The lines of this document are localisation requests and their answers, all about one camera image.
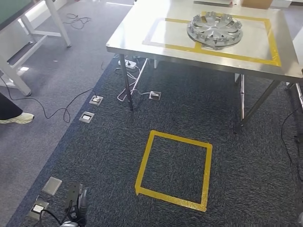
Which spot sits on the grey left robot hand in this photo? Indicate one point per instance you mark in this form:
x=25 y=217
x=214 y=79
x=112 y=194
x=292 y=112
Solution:
x=82 y=203

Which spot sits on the silver wheel hubcap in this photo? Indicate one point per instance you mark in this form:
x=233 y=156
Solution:
x=215 y=31

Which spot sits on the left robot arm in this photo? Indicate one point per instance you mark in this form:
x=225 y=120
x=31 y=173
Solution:
x=69 y=224

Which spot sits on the steel workbench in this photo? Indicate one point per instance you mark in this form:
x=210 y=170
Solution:
x=137 y=31

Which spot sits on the grey floor plate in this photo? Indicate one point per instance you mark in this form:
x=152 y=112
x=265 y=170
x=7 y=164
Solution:
x=52 y=186

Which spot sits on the floor socket box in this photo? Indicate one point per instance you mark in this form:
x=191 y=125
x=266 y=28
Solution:
x=87 y=117
x=38 y=210
x=155 y=95
x=96 y=100

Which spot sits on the person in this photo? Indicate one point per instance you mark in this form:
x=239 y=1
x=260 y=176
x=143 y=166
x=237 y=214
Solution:
x=17 y=118

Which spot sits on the white power strip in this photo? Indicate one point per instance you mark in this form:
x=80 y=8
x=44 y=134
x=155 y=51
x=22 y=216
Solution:
x=128 y=64

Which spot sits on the yellow floor tape square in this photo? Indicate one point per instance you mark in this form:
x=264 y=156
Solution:
x=205 y=175

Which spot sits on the green top table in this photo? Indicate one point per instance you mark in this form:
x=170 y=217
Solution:
x=13 y=9

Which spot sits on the grey metal bar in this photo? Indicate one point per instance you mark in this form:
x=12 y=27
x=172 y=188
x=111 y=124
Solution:
x=213 y=2

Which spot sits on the side table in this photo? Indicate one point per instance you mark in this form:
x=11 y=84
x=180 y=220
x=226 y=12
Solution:
x=299 y=47

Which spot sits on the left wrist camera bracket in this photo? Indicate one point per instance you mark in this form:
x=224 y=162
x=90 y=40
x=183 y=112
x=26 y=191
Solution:
x=72 y=192

